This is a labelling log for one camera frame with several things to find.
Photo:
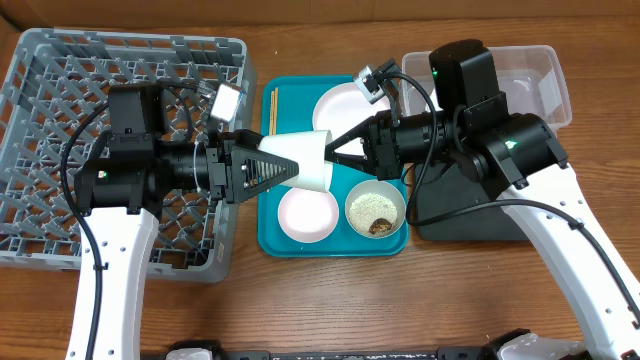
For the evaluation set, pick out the grey plastic dish rack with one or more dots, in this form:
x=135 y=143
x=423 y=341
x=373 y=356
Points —
x=56 y=78

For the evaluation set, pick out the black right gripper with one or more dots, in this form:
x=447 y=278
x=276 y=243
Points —
x=382 y=148

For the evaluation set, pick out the brown food scrap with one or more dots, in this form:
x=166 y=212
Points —
x=380 y=227

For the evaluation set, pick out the large white round plate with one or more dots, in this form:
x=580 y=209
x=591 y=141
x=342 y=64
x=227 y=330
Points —
x=343 y=107

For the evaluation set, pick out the clear plastic bin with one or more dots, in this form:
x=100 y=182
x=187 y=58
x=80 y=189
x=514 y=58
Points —
x=531 y=76

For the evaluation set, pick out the wooden chopstick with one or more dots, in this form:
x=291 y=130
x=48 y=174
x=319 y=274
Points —
x=277 y=110
x=273 y=112

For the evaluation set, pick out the small white pink saucer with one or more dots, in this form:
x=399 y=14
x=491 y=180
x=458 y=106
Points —
x=308 y=216

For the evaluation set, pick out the white paper cup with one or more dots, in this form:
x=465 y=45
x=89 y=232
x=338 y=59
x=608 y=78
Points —
x=307 y=149

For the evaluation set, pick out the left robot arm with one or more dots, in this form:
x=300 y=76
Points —
x=117 y=169

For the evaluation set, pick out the white rice grains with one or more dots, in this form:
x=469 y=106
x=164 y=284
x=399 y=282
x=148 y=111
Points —
x=369 y=207

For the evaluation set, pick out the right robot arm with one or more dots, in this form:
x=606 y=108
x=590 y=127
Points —
x=525 y=171

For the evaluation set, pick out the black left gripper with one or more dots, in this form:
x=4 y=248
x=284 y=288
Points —
x=231 y=168

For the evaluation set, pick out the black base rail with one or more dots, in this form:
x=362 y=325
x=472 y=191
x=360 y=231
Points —
x=350 y=355

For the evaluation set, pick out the teal plastic serving tray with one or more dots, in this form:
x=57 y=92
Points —
x=297 y=99

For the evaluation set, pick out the grey green bowl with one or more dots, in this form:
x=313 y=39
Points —
x=385 y=189

